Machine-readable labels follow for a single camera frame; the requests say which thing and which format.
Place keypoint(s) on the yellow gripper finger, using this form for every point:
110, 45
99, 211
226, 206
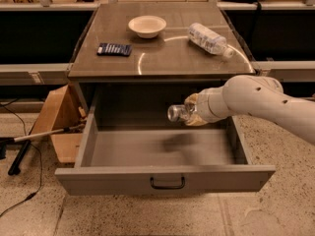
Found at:
191, 99
195, 120

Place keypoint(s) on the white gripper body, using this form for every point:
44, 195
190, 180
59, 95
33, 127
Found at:
202, 107

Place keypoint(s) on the silver blue redbull can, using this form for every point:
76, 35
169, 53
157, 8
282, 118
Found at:
180, 112

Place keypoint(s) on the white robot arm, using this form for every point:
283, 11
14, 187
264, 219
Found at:
261, 97

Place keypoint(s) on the open grey top drawer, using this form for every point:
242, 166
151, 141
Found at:
128, 140

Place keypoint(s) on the clear plastic water bottle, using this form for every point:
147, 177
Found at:
209, 40

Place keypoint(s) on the grey metal cabinet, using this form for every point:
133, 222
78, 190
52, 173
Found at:
168, 57

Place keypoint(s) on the white paper bowl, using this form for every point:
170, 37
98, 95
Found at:
147, 26

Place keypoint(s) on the dark blue snack packet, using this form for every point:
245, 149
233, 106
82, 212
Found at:
114, 49

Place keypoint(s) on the brown cardboard box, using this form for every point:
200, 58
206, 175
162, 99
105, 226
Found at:
62, 109

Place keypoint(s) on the white black pole tool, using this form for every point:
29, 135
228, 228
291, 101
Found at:
14, 169

